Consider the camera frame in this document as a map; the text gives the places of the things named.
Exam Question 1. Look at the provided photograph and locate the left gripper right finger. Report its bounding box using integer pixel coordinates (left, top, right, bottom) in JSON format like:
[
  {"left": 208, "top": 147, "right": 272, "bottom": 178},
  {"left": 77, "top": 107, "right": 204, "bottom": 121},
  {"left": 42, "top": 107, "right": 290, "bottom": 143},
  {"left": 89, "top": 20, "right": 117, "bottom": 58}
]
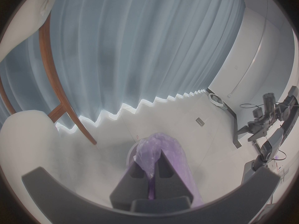
[{"left": 155, "top": 149, "right": 195, "bottom": 205}]

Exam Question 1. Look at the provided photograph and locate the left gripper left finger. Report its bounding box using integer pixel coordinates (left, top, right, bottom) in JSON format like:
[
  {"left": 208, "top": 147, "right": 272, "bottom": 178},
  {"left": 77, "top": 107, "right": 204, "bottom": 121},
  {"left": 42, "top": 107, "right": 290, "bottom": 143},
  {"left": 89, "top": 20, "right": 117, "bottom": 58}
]
[{"left": 110, "top": 159, "right": 150, "bottom": 211}]

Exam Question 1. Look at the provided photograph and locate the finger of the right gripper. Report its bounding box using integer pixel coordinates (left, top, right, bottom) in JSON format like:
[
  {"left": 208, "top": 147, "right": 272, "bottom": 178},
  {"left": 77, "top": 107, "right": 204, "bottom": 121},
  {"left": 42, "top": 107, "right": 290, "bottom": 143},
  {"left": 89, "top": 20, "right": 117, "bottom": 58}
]
[
  {"left": 247, "top": 133, "right": 263, "bottom": 142},
  {"left": 237, "top": 124, "right": 252, "bottom": 138}
]

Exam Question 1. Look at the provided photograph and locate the purple plastic bag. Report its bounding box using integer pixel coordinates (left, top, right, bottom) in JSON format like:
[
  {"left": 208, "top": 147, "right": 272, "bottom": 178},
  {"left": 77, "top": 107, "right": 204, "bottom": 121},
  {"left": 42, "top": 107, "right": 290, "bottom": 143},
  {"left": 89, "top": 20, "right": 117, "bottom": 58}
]
[{"left": 126, "top": 132, "right": 205, "bottom": 207}]

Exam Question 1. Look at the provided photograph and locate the white trash bin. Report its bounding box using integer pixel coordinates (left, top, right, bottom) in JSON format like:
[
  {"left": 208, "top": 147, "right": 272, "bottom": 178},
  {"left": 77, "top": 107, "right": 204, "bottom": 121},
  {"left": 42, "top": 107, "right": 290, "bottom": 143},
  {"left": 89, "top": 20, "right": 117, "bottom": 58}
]
[{"left": 126, "top": 142, "right": 142, "bottom": 172}]

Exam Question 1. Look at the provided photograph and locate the white rimmed grey tray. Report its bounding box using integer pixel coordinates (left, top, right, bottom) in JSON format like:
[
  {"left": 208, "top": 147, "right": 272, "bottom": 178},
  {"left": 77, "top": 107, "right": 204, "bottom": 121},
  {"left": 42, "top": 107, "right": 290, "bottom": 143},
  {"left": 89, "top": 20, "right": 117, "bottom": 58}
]
[{"left": 208, "top": 93, "right": 228, "bottom": 110}]

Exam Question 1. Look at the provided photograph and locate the pale blue curtain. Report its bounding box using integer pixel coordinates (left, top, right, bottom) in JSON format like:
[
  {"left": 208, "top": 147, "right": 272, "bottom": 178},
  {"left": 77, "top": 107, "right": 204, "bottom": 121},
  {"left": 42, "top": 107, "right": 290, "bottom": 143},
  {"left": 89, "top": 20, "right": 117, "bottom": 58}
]
[{"left": 0, "top": 0, "right": 246, "bottom": 135}]

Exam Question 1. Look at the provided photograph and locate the wooden chair with white cushions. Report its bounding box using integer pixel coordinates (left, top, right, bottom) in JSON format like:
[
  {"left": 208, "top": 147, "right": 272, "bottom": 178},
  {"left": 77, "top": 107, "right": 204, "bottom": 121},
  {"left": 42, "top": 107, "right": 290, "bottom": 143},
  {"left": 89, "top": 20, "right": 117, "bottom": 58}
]
[{"left": 0, "top": 0, "right": 97, "bottom": 186}]

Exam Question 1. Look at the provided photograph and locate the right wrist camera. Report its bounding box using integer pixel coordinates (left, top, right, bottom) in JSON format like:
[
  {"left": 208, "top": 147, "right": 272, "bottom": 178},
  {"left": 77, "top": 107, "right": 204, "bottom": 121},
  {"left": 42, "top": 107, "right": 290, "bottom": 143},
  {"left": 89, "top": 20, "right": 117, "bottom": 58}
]
[{"left": 253, "top": 107, "right": 265, "bottom": 119}]

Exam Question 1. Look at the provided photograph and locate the black cable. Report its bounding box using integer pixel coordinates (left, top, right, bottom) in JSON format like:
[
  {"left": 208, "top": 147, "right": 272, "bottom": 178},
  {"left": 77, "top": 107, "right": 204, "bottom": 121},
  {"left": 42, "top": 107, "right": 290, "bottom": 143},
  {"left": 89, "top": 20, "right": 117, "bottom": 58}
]
[{"left": 240, "top": 103, "right": 265, "bottom": 110}]

